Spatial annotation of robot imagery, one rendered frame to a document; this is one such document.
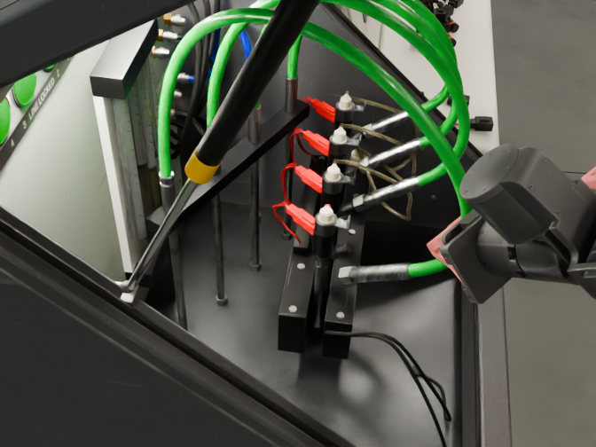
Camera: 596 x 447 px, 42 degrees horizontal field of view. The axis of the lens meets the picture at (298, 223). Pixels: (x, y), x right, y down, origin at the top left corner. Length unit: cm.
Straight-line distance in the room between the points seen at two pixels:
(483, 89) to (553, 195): 89
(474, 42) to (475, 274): 95
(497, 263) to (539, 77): 274
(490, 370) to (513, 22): 282
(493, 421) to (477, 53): 80
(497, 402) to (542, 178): 49
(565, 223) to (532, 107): 262
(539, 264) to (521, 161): 10
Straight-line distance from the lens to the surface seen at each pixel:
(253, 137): 111
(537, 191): 61
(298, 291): 108
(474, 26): 168
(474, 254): 73
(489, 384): 106
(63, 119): 87
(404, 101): 72
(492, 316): 113
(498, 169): 62
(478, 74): 153
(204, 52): 114
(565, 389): 230
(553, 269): 65
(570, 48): 367
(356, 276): 89
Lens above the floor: 180
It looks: 44 degrees down
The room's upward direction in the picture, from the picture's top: 3 degrees clockwise
